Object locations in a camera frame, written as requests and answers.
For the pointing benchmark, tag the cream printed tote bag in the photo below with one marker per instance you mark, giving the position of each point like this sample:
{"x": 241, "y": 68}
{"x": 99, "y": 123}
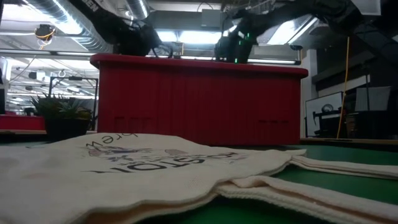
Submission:
{"x": 124, "y": 174}

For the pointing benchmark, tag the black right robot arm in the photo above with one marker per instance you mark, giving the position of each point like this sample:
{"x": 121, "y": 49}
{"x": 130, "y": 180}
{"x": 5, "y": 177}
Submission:
{"x": 311, "y": 12}

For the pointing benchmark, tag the red plastic laundry basket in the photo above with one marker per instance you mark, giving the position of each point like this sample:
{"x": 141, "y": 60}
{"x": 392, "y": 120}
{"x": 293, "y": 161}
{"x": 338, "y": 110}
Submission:
{"x": 199, "y": 102}

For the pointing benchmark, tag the black round ceiling device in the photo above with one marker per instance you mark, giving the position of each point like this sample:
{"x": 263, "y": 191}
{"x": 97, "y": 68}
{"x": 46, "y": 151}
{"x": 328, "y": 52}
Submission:
{"x": 45, "y": 31}

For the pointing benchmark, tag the white board panel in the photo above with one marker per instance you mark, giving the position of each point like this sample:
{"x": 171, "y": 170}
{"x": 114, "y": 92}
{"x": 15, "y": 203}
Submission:
{"x": 320, "y": 102}

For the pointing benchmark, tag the small potted succulent plant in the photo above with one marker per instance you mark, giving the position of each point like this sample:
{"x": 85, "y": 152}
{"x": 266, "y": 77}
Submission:
{"x": 65, "y": 124}

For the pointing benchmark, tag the black device with dial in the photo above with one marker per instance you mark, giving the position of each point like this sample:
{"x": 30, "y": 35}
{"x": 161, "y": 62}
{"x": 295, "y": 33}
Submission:
{"x": 326, "y": 124}

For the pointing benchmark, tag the red bench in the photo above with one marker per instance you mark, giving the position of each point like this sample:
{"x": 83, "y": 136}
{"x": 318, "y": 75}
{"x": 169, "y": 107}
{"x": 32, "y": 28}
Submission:
{"x": 21, "y": 123}

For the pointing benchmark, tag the grey flat panel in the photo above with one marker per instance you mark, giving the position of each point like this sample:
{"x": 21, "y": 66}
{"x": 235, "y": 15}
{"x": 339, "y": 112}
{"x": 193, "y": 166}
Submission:
{"x": 373, "y": 99}

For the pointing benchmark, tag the green table mat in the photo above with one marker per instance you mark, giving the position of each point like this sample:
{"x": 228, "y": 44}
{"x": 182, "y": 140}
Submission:
{"x": 342, "y": 183}

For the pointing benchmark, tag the silver round air duct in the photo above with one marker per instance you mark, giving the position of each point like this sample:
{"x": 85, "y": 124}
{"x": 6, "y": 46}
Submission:
{"x": 138, "y": 7}

